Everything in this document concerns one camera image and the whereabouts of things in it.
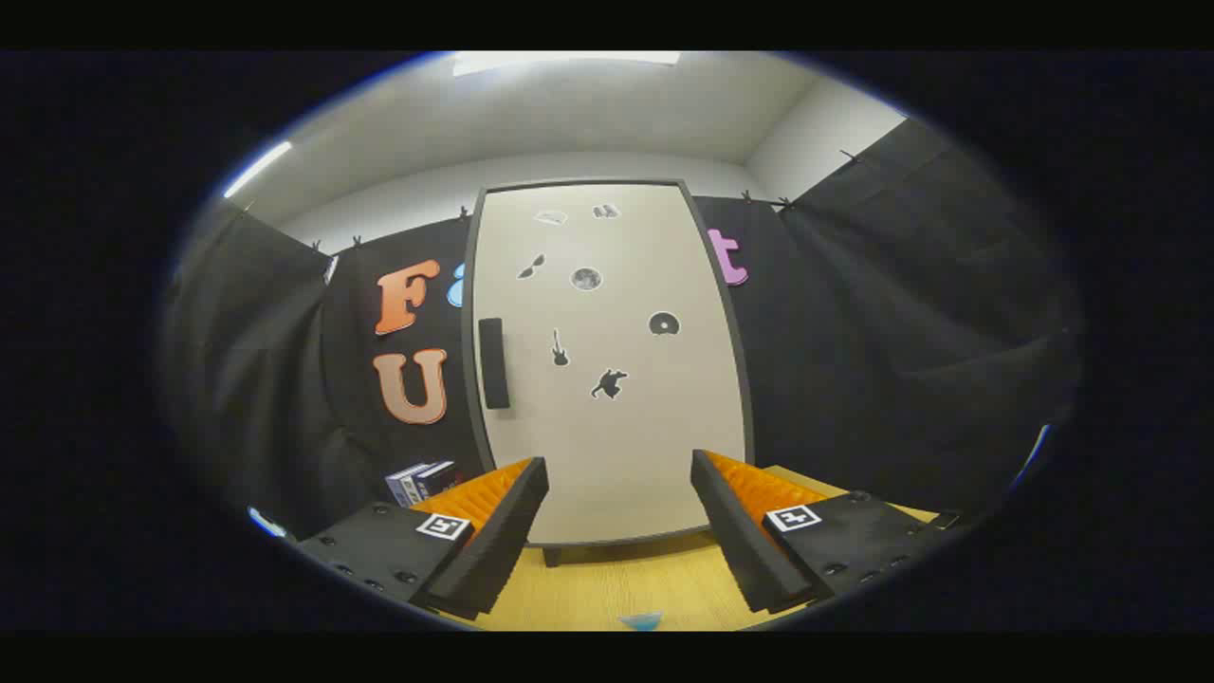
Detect dark grey cabinet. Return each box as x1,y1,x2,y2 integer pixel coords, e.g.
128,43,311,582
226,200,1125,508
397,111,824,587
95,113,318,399
461,177,757,568

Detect black door handle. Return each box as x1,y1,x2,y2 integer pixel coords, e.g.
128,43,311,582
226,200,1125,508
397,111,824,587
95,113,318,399
478,318,511,410

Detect black backdrop cloth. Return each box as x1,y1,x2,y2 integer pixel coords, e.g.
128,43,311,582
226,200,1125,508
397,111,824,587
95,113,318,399
159,116,1082,542

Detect white cabinet door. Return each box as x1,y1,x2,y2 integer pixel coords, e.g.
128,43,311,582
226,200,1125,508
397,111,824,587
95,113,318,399
471,183,747,546

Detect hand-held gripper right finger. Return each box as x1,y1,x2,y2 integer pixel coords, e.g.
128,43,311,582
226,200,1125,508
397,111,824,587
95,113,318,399
690,450,961,614

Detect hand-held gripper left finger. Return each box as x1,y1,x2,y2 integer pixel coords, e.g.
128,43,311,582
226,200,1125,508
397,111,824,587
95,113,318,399
294,457,550,620

